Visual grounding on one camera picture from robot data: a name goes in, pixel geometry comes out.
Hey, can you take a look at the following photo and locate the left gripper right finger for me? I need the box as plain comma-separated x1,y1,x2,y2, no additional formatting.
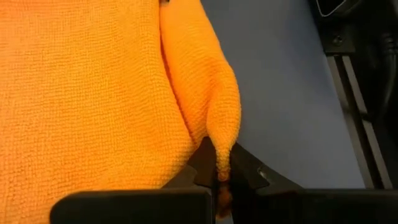
229,142,398,224

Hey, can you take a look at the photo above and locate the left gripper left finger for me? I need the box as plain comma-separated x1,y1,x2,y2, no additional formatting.
49,136,217,224

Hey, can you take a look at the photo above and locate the orange microfibre towel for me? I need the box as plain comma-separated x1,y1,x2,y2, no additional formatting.
0,0,242,220

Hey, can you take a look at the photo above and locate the blue-grey table mat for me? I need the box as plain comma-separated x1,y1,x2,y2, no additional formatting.
198,0,368,224

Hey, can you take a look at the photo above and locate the black white-rimmed device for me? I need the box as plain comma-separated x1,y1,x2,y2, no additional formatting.
315,0,348,18

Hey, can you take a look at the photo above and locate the black table frame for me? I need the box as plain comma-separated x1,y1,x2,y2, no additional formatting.
306,0,398,190

